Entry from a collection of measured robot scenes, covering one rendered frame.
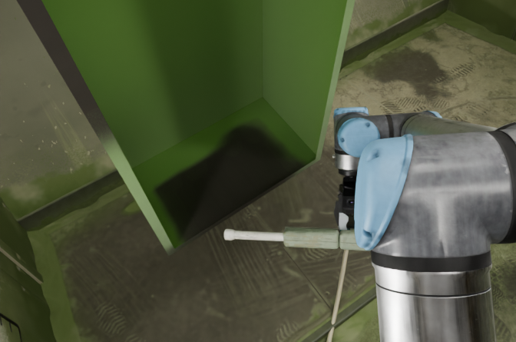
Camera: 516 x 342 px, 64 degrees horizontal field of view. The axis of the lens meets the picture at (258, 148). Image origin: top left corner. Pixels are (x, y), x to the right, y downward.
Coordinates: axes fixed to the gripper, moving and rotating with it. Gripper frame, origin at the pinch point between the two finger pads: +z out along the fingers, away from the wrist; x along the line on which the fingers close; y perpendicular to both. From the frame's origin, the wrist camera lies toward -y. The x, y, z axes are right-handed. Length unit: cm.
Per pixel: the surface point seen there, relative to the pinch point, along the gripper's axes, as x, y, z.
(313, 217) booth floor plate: 17, 56, 17
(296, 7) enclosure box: 14, 3, -64
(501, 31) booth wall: -83, 162, -59
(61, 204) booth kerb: 130, 43, 9
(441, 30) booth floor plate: -53, 173, -63
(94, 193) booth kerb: 120, 53, 6
